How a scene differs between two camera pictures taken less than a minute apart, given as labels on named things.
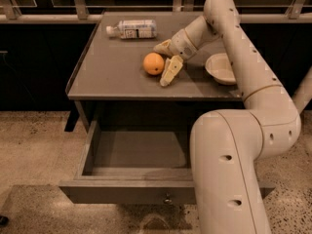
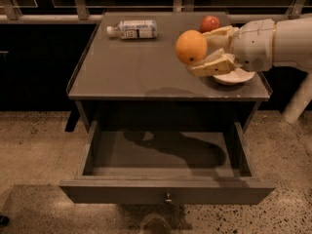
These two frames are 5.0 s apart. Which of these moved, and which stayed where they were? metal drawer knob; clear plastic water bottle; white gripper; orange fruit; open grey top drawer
Moved: white gripper; orange fruit
Stayed: metal drawer knob; clear plastic water bottle; open grey top drawer
